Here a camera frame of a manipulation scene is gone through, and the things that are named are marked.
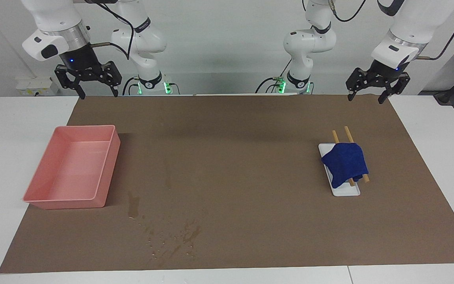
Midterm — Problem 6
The brown table mat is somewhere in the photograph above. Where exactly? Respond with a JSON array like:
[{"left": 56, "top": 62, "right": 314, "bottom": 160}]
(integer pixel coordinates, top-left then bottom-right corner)
[{"left": 0, "top": 94, "right": 454, "bottom": 274}]

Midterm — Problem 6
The wooden rack rod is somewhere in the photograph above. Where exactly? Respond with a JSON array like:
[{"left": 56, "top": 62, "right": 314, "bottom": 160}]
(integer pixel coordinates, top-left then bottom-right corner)
[
  {"left": 344, "top": 126, "right": 370, "bottom": 183},
  {"left": 332, "top": 130, "right": 356, "bottom": 187}
]

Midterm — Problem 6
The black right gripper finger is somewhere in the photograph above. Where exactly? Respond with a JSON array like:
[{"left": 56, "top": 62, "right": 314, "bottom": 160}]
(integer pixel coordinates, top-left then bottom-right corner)
[
  {"left": 101, "top": 61, "right": 123, "bottom": 97},
  {"left": 55, "top": 65, "right": 86, "bottom": 99}
]

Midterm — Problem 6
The blue towel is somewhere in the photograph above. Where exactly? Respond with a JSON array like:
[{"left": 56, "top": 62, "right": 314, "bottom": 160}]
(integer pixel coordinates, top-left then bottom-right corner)
[{"left": 321, "top": 143, "right": 369, "bottom": 189}]

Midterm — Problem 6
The white power strip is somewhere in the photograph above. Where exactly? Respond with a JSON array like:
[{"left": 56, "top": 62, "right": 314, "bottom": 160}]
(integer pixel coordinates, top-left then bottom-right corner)
[{"left": 16, "top": 77, "right": 60, "bottom": 96}]

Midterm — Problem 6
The white rack with wooden rods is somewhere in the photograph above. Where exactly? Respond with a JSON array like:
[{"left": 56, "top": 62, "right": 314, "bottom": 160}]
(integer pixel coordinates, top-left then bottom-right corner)
[{"left": 318, "top": 143, "right": 361, "bottom": 197}]

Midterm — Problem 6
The black base cable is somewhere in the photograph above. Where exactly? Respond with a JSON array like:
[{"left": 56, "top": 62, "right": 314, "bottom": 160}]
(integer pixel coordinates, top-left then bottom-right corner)
[
  {"left": 122, "top": 77, "right": 139, "bottom": 95},
  {"left": 255, "top": 59, "right": 292, "bottom": 94}
]

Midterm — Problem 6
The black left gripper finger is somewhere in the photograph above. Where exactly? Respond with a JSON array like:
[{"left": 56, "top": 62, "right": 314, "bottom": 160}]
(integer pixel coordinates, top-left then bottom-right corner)
[
  {"left": 346, "top": 68, "right": 369, "bottom": 102},
  {"left": 378, "top": 75, "right": 411, "bottom": 105}
]

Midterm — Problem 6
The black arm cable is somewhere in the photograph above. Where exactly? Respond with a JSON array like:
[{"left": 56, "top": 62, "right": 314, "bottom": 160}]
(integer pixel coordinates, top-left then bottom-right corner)
[
  {"left": 327, "top": 0, "right": 454, "bottom": 60},
  {"left": 85, "top": 0, "right": 135, "bottom": 60}
]

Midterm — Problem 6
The pink plastic bin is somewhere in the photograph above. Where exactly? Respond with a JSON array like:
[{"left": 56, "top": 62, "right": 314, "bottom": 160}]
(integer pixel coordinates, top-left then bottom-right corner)
[{"left": 23, "top": 125, "right": 121, "bottom": 209}]

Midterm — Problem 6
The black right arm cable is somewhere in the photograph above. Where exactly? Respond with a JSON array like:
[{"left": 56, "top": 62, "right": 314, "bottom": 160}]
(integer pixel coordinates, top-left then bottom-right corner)
[{"left": 85, "top": 0, "right": 135, "bottom": 60}]

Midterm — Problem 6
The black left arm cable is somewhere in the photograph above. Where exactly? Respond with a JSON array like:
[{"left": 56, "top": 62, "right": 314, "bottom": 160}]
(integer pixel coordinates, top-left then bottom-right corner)
[{"left": 327, "top": 0, "right": 454, "bottom": 60}]

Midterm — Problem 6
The spilled water puddle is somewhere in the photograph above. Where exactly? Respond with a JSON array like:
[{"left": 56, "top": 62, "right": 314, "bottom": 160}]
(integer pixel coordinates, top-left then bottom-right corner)
[{"left": 127, "top": 189, "right": 204, "bottom": 261}]

